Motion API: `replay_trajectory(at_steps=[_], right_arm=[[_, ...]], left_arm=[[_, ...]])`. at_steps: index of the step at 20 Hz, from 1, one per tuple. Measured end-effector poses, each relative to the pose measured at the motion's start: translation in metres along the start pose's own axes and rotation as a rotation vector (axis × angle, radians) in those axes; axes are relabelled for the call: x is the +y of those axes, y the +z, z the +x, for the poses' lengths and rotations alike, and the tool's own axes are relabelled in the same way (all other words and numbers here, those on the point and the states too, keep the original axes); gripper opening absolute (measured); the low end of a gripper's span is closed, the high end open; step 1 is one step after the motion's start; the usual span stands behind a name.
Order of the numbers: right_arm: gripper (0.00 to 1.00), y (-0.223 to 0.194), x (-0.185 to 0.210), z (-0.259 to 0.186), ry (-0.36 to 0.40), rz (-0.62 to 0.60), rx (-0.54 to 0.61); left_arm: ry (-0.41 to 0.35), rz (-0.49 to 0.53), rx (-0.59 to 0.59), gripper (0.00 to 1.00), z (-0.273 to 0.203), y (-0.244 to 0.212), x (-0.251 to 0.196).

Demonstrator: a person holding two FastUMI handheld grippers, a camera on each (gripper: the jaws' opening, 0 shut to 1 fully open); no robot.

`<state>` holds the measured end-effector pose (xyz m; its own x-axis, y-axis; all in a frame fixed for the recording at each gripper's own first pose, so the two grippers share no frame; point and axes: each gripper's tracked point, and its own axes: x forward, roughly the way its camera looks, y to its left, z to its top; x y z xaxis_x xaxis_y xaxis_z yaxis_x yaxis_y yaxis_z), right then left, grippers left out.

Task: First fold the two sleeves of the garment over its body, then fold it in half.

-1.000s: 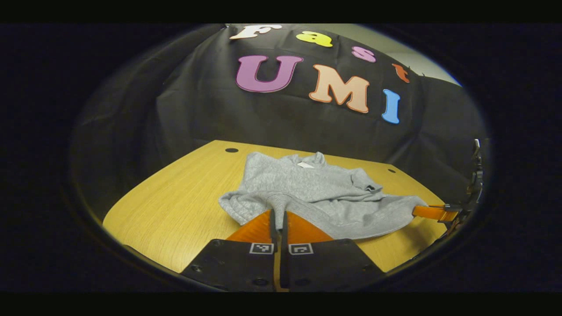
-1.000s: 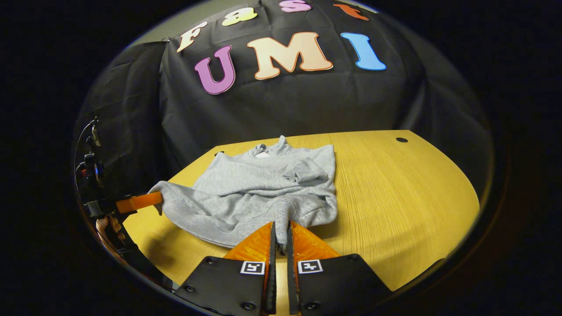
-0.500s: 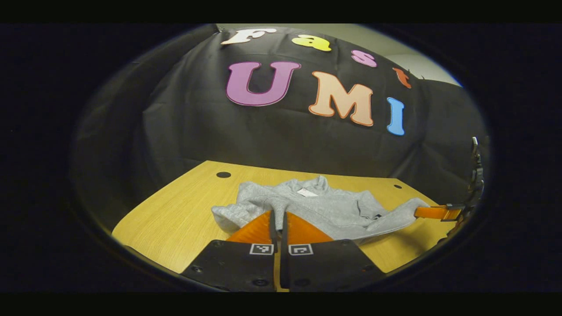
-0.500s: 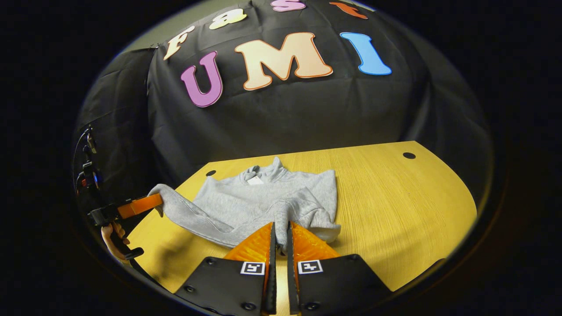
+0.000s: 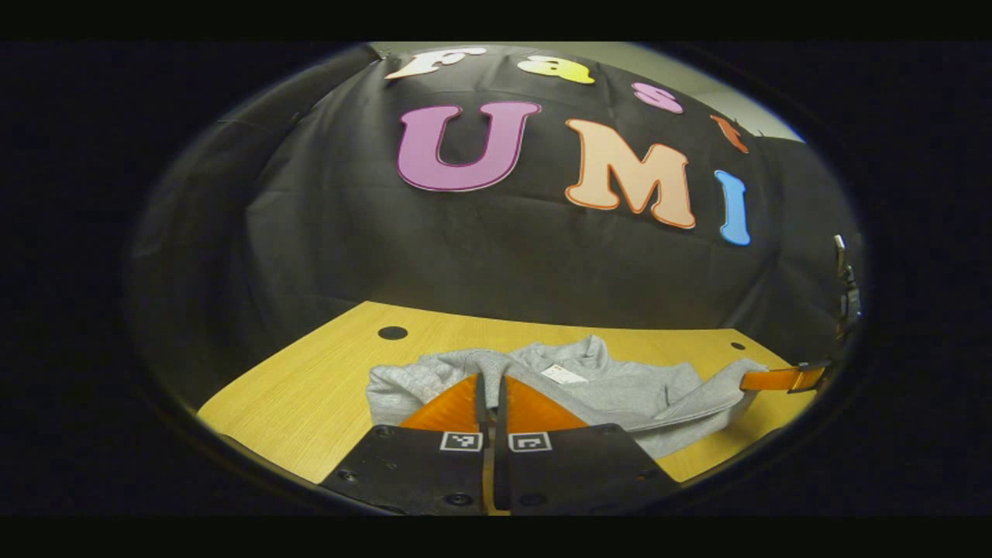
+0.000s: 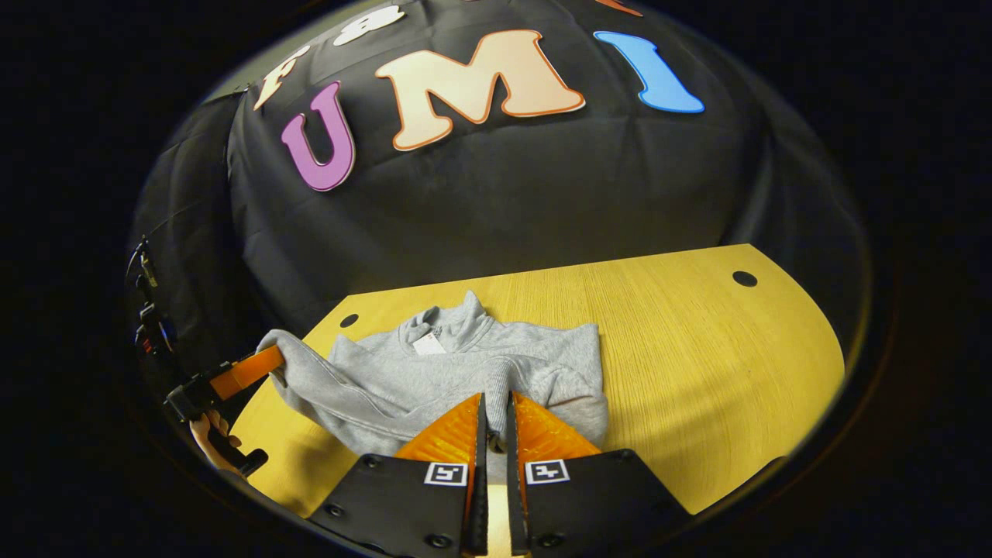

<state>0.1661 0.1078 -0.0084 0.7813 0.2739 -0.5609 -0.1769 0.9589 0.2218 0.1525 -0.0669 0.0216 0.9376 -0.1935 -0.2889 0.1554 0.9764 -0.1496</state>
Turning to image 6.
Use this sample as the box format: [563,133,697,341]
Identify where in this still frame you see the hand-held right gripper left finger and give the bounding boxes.
[307,392,490,558]

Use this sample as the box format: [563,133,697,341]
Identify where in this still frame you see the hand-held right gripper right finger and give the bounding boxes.
[507,391,696,558]

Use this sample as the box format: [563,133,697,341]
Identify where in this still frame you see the grey sweatshirt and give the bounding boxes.
[256,291,610,485]

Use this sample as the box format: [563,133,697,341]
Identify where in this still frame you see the black backdrop cloth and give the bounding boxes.
[128,0,869,388]

